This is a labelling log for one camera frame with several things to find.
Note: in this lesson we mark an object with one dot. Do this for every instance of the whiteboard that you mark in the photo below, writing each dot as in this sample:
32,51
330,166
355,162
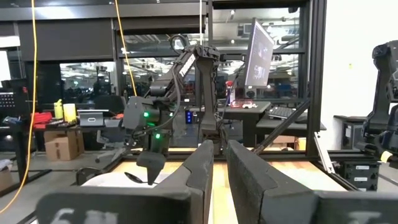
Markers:
7,42

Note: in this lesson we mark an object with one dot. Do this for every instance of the red tool case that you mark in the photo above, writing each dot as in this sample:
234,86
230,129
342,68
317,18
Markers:
42,119

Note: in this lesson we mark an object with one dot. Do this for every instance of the black pegboard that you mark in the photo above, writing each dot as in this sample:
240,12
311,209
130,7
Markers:
7,101

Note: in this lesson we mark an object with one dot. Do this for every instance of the pale yellow container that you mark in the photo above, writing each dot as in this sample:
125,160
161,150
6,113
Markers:
69,113

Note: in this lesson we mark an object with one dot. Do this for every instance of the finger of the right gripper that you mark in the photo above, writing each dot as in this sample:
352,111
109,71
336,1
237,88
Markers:
154,175

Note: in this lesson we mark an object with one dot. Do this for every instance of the dark office desk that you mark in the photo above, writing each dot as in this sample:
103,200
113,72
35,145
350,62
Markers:
248,112

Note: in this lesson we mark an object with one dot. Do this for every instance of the black spare robot arm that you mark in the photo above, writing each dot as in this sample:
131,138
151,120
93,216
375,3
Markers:
381,93

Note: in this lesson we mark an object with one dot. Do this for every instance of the small brown cardboard box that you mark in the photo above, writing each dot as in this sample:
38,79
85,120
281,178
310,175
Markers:
284,141

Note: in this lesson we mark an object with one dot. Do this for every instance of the black spoon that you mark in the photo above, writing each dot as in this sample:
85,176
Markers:
133,178

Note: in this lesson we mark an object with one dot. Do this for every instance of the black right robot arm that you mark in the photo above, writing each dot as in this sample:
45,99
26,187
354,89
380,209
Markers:
206,93

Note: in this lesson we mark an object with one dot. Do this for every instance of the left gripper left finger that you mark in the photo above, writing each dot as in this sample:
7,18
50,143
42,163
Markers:
192,186

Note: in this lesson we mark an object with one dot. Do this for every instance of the off-white serving tray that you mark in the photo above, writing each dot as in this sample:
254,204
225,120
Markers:
115,181

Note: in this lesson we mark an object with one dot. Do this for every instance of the black controller boxes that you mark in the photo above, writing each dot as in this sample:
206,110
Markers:
359,175

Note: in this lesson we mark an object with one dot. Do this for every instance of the black cabinet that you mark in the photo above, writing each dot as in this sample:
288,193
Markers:
351,133

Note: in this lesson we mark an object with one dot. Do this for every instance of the low dark side desk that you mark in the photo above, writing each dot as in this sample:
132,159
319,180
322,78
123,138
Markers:
280,125

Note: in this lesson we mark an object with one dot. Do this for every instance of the yellow spray bottle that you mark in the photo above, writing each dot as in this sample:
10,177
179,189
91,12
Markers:
58,110

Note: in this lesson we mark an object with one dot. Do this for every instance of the computer tower blue light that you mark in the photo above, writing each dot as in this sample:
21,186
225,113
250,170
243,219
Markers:
188,117

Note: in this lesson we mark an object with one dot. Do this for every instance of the black keyboard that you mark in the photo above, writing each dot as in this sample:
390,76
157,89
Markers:
284,112

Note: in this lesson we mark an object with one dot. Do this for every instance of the black aluminium cell frame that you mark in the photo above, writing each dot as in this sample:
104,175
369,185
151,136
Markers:
315,77

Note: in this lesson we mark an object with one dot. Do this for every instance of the computer monitor on stand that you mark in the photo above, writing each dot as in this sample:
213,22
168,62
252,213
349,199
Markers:
259,56

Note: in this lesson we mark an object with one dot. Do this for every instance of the silver laptop-like device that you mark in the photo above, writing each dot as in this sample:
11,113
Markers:
90,119

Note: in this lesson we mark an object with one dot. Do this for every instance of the black office chair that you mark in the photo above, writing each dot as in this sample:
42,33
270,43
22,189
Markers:
109,104

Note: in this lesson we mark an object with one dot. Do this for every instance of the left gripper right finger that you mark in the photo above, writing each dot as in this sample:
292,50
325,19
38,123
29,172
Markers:
255,193

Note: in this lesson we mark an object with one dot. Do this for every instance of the black work table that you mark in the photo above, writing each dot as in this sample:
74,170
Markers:
19,149

